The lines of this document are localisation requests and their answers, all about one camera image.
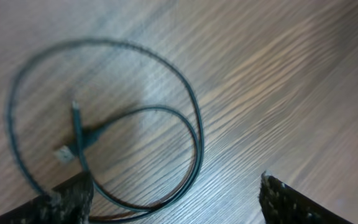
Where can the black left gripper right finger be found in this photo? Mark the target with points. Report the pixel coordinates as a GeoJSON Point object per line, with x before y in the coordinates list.
{"type": "Point", "coordinates": [281, 204]}

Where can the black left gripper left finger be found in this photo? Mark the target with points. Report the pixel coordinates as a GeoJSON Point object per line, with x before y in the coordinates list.
{"type": "Point", "coordinates": [67, 203]}

